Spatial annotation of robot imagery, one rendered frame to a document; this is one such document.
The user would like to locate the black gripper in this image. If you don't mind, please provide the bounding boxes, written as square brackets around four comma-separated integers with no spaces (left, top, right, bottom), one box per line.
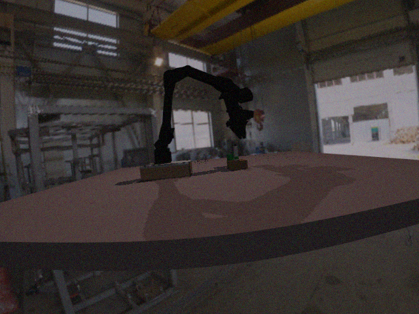
[226,104,251,139]

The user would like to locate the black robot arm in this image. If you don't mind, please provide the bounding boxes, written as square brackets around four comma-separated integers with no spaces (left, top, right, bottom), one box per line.
[154,65,253,164]

